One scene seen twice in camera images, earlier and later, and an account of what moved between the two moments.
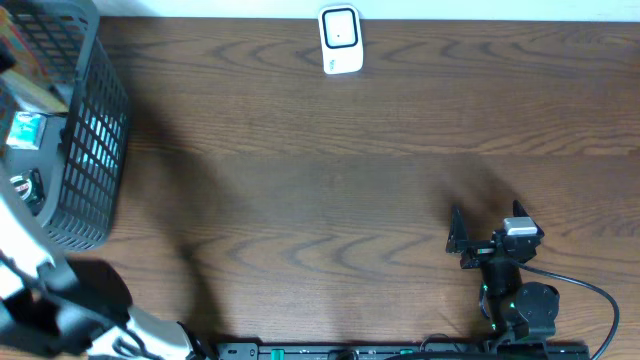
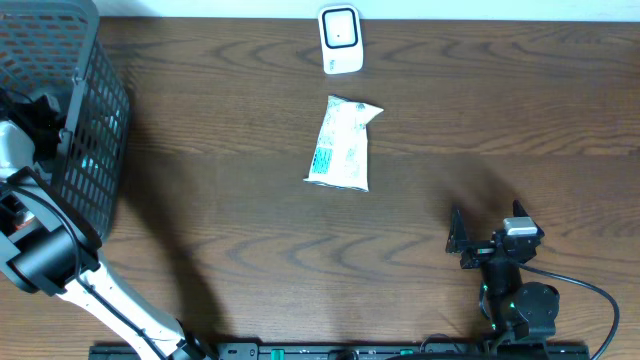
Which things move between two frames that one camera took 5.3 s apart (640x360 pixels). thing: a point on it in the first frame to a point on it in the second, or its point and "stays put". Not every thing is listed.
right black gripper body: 479,252 stays put
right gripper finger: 458,233 stays put
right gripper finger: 518,209 stays put
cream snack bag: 27,80 to 340,156
